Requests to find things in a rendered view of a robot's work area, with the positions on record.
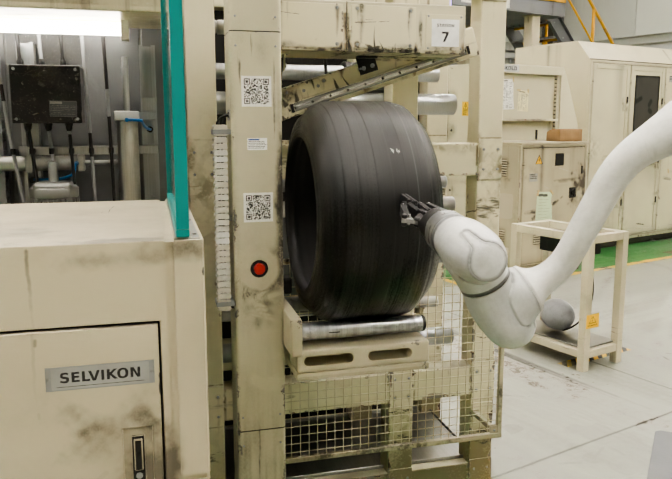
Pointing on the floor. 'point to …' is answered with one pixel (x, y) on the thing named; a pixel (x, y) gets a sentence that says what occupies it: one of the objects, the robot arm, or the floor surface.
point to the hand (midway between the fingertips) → (408, 203)
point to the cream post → (261, 358)
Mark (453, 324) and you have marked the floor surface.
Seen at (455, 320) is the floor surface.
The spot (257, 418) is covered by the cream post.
